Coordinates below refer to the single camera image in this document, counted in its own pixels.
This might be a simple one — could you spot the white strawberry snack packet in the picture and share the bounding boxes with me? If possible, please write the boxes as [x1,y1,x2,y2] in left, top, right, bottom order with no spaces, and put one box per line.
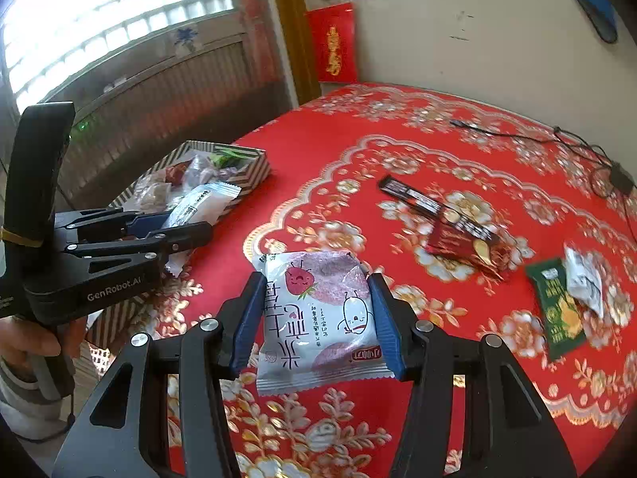
[255,251,393,396]

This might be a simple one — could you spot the person's left hand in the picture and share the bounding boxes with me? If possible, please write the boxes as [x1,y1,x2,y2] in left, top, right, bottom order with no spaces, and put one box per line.
[0,317,86,382]

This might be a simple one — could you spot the white green-print snack packet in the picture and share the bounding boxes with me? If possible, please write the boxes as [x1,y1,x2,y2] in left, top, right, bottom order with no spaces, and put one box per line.
[163,181,242,228]

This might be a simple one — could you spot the striped cardboard snack box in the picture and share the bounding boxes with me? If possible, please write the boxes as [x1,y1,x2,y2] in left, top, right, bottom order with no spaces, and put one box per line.
[86,140,271,349]

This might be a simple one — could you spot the dark red gold snack bar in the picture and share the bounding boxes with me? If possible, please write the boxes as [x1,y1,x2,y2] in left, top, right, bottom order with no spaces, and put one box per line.
[425,221,511,280]

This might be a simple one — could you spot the green cracker packet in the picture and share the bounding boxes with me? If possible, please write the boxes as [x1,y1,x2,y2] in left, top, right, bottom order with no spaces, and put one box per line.
[525,258,586,361]

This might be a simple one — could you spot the red floral tablecloth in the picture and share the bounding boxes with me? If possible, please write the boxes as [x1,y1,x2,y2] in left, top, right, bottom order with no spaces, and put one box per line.
[132,84,636,472]

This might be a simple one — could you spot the black long snack bar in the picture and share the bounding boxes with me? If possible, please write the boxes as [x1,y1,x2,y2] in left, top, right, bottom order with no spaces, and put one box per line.
[377,175,501,246]

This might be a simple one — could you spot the white crumpled snack packet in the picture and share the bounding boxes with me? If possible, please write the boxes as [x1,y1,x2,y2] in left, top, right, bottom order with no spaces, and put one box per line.
[564,244,604,319]

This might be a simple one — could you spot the metal door with window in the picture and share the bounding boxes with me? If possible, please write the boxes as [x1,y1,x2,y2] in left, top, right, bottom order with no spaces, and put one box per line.
[1,0,293,210]

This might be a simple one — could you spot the black charger cable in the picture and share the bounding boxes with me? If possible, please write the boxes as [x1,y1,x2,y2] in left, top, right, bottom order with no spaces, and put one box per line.
[449,119,637,245]

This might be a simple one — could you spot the lower red wall envelope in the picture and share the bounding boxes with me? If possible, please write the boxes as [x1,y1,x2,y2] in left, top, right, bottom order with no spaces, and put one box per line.
[307,2,358,84]

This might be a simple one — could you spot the wooden door frame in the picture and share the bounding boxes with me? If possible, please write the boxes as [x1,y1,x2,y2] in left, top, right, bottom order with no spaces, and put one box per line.
[276,0,322,105]

